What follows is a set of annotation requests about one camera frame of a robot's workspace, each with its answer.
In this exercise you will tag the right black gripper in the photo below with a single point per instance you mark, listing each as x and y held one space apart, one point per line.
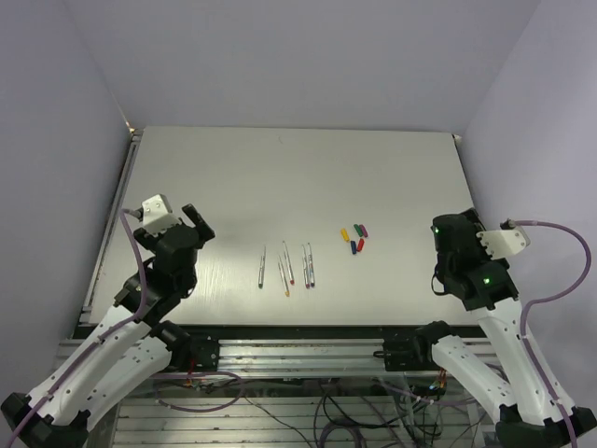
478 226

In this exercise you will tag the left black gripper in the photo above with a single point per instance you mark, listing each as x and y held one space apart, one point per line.
201 228

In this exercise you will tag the green pen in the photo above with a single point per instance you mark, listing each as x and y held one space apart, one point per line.
261 269

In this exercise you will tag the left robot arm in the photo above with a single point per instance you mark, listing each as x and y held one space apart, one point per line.
130 344

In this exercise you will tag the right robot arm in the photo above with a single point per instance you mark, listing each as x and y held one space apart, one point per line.
527 405

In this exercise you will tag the yellow tipped pen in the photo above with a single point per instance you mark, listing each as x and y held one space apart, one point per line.
281 269

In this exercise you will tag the red tipped pen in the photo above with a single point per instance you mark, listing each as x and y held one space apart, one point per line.
289 273

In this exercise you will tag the purple tipped pen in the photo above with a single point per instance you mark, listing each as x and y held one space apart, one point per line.
305 268

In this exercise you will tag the blue tipped pen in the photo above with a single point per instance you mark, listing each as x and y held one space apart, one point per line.
310 266

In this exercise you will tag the yellow pen cap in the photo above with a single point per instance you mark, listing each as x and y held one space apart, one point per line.
345 235

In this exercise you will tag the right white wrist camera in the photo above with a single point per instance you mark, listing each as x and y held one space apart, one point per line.
502 244

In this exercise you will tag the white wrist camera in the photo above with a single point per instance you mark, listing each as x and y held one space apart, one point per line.
157 215
502 244

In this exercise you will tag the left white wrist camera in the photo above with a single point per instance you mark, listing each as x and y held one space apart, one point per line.
157 215

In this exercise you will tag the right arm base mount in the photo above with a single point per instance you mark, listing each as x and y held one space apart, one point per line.
414 353

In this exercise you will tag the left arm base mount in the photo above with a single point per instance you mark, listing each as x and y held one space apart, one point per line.
197 352

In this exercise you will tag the aluminium frame rail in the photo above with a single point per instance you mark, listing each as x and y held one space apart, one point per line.
304 358

